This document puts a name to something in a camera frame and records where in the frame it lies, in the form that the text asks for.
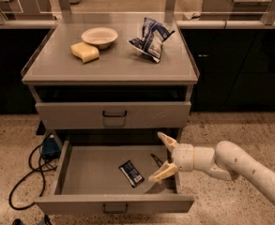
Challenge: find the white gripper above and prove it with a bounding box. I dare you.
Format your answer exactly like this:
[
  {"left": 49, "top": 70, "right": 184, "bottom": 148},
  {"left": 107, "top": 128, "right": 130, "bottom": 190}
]
[{"left": 148, "top": 132, "right": 194, "bottom": 183}]

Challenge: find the dark blue rxbar wrapper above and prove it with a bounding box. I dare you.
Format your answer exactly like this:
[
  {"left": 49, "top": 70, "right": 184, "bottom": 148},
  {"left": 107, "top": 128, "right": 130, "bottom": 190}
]
[{"left": 118, "top": 160, "right": 145, "bottom": 188}]

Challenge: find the grey drawer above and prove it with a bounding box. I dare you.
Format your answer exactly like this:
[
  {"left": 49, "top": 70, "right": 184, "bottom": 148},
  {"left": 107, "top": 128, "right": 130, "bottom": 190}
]
[
  {"left": 36, "top": 102, "right": 191, "bottom": 129},
  {"left": 36, "top": 141, "right": 193, "bottom": 215}
]

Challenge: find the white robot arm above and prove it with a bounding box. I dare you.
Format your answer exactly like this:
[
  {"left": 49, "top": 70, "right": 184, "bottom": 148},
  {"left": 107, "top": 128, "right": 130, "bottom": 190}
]
[{"left": 148, "top": 132, "right": 275, "bottom": 206}]

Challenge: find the grey drawer cabinet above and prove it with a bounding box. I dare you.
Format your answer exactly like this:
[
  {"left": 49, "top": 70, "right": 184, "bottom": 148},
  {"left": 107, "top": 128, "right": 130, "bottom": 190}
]
[{"left": 23, "top": 16, "right": 198, "bottom": 145}]

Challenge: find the blue white chip bag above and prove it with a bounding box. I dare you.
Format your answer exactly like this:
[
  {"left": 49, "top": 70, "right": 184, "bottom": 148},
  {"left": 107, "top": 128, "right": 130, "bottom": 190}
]
[{"left": 129, "top": 17, "right": 175, "bottom": 63}]

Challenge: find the blue power box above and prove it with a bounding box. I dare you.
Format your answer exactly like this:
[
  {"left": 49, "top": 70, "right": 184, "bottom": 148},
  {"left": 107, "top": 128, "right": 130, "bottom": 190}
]
[{"left": 40, "top": 135, "right": 61, "bottom": 159}]

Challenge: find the yellow sponge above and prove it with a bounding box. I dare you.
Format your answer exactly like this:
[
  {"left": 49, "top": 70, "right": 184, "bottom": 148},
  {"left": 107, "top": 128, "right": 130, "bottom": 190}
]
[{"left": 70, "top": 42, "right": 99, "bottom": 63}]

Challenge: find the white round bowl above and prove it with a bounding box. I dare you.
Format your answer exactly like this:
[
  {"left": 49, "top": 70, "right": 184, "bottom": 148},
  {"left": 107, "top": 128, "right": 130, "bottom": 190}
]
[{"left": 81, "top": 27, "right": 118, "bottom": 49}]

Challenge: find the left background table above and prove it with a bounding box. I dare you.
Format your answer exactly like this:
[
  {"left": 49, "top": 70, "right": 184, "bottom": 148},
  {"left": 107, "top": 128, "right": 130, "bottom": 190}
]
[{"left": 0, "top": 0, "right": 53, "bottom": 20}]

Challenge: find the black floor cable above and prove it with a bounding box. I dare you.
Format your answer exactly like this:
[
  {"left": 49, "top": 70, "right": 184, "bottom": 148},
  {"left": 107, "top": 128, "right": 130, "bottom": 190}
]
[{"left": 8, "top": 142, "right": 58, "bottom": 211}]

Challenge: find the grey rail with glass panels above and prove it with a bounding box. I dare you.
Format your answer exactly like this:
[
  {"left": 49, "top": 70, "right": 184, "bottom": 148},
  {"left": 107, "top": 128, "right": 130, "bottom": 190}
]
[{"left": 0, "top": 0, "right": 275, "bottom": 29}]

